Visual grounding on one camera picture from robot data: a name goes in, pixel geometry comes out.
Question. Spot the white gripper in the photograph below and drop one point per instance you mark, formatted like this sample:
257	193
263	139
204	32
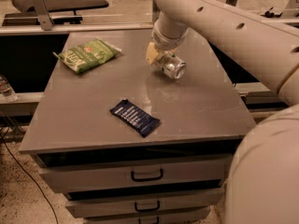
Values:
165	42

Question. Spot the silver green 7up can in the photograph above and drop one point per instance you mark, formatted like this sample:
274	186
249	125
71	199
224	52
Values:
171	65

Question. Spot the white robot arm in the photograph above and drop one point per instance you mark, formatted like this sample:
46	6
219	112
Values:
263	181

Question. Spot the green chip bag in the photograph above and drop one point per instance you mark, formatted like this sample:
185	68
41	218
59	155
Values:
84	57

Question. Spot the dark blue snack bar wrapper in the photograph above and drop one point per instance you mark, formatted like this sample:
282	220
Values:
135	117

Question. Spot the clear plastic water bottle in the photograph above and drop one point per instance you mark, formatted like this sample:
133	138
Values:
6	90

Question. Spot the left metal bracket post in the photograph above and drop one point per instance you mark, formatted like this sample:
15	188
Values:
44	19

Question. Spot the top drawer black handle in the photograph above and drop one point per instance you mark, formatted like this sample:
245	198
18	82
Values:
147	176

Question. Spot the drawer black handle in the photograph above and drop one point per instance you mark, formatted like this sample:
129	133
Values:
147	207
147	176
149	220

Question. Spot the metal rail barrier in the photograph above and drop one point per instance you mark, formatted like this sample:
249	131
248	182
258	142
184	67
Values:
66	29

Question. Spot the middle drawer black handle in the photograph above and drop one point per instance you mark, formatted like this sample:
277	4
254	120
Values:
147	207

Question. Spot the bottom drawer black handle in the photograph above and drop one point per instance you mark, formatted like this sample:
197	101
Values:
149	220

